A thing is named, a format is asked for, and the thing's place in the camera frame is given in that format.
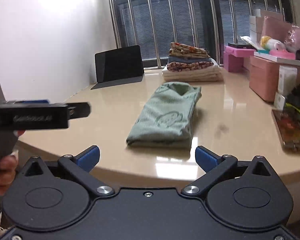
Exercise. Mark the smartphone with patterned case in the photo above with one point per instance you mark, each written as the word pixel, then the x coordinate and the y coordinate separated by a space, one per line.
pixel 288 129

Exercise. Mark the green printed pants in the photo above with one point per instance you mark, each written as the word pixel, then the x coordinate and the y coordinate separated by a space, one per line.
pixel 166 118

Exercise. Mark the person's left hand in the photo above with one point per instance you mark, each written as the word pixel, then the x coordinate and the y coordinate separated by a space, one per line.
pixel 8 157

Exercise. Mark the yellow white plush toy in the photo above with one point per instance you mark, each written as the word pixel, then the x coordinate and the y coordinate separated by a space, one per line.
pixel 268 43

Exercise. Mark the pink storage box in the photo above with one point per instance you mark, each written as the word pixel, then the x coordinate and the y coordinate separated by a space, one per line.
pixel 264 77

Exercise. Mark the window security bars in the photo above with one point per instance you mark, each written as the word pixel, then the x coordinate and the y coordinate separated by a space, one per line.
pixel 208 24

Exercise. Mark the magenta box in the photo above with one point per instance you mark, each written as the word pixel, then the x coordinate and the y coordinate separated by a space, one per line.
pixel 233 58

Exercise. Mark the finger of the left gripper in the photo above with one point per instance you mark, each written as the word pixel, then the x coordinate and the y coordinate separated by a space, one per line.
pixel 28 102
pixel 79 110

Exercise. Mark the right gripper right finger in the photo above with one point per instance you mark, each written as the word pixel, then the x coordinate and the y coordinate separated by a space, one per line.
pixel 217 168

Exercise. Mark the stack of folded clothes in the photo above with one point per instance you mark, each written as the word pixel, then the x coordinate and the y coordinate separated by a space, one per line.
pixel 190 64

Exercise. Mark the black tablet with keyboard cover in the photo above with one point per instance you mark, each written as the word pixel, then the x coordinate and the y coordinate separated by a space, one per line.
pixel 118 67

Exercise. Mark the white cardboard boxes stack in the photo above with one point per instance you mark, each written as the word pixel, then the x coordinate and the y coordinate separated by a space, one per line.
pixel 256 22

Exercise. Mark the white small box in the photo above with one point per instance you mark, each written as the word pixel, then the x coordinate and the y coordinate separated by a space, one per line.
pixel 286 82

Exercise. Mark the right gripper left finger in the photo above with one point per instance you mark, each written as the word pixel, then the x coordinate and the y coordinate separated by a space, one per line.
pixel 77 168

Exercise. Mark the pink plastic bag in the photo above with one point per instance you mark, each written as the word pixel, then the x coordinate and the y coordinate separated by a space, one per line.
pixel 292 41

